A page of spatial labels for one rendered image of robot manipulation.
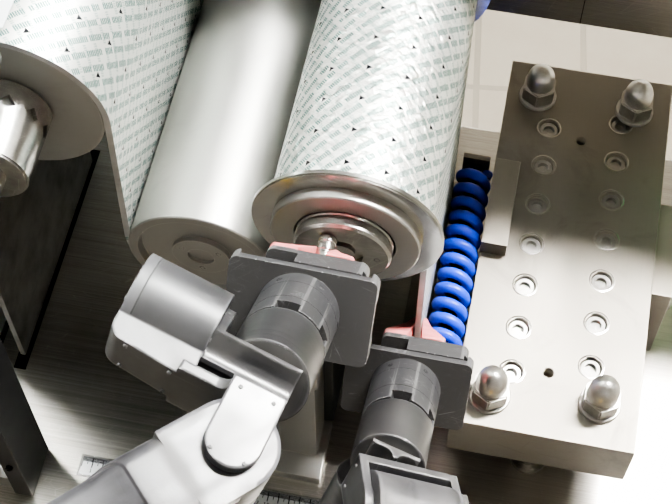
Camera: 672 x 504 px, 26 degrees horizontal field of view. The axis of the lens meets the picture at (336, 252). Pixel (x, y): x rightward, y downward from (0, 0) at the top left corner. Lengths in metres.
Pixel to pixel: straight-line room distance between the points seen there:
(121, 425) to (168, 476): 0.59
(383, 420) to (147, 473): 0.31
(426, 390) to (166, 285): 0.32
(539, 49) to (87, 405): 1.59
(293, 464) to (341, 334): 0.41
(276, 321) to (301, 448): 0.48
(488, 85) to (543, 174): 1.36
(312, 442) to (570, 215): 0.32
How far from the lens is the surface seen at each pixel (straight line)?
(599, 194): 1.40
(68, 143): 1.10
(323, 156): 1.06
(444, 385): 1.18
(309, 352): 0.89
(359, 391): 1.19
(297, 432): 1.34
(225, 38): 1.23
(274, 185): 1.07
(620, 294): 1.35
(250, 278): 0.98
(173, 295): 0.89
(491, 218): 1.35
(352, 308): 0.97
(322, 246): 1.06
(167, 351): 0.88
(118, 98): 1.07
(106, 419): 1.43
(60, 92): 1.05
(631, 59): 2.83
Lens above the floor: 2.19
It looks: 59 degrees down
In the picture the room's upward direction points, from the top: straight up
